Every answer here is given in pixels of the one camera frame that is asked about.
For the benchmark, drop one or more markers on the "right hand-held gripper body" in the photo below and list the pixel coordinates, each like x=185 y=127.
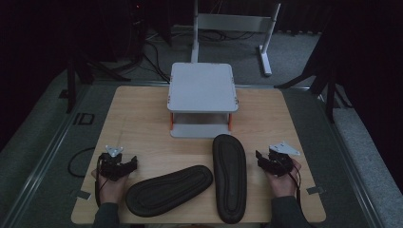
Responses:
x=280 y=163

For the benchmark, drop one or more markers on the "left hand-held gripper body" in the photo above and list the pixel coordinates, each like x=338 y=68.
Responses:
x=111 y=166

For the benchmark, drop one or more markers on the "black slipper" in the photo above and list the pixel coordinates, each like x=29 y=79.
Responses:
x=229 y=177
x=169 y=190

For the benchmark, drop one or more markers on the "grey two-tier shoe rack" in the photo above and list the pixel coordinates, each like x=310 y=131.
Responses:
x=202 y=87

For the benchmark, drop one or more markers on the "person's right hand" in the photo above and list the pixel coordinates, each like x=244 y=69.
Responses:
x=283 y=185

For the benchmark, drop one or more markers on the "person's left hand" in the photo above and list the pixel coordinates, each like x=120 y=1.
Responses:
x=111 y=191

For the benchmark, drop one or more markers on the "grey tape piece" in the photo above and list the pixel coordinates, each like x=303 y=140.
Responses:
x=315 y=190
x=84 y=194

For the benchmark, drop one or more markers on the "black metal stand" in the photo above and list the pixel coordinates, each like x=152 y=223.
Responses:
x=71 y=85
x=329 y=95

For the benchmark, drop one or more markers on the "metal floor rail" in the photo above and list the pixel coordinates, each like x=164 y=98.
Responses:
x=44 y=158

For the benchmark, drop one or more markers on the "white metal desk frame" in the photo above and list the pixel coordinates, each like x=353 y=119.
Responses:
x=234 y=22

